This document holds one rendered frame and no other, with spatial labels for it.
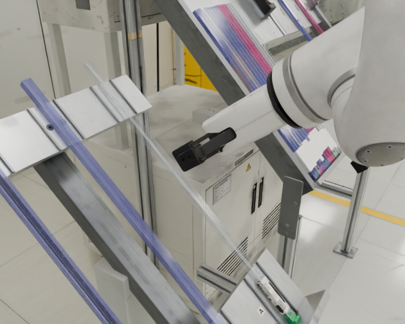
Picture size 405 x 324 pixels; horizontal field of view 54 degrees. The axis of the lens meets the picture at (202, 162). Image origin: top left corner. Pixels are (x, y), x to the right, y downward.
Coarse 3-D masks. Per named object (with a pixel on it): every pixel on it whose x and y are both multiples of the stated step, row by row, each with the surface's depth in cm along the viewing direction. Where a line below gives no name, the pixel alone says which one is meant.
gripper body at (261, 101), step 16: (272, 80) 43; (256, 96) 43; (272, 96) 42; (224, 112) 45; (240, 112) 44; (256, 112) 43; (272, 112) 42; (208, 128) 47; (224, 128) 46; (240, 128) 45; (256, 128) 44; (272, 128) 43; (240, 144) 46
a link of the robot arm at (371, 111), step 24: (384, 0) 25; (384, 24) 26; (384, 48) 26; (360, 72) 28; (384, 72) 27; (336, 96) 36; (360, 96) 29; (384, 96) 28; (336, 120) 35; (360, 120) 31; (384, 120) 29; (360, 144) 33; (384, 144) 32
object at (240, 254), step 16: (96, 80) 61; (112, 96) 60; (128, 112) 60; (144, 128) 61; (160, 160) 60; (176, 176) 60; (192, 192) 60; (208, 208) 60; (224, 240) 60; (240, 256) 59; (256, 272) 59; (288, 320) 59
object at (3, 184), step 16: (0, 176) 44; (0, 192) 44; (16, 192) 44; (16, 208) 44; (32, 224) 44; (48, 240) 44; (64, 256) 44; (64, 272) 44; (80, 272) 44; (80, 288) 43; (96, 304) 44; (112, 320) 44
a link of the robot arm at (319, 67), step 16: (352, 16) 37; (336, 32) 37; (352, 32) 36; (304, 48) 40; (320, 48) 38; (336, 48) 37; (352, 48) 35; (304, 64) 39; (320, 64) 38; (336, 64) 36; (352, 64) 35; (304, 80) 39; (320, 80) 38; (336, 80) 36; (304, 96) 40; (320, 96) 39; (320, 112) 40
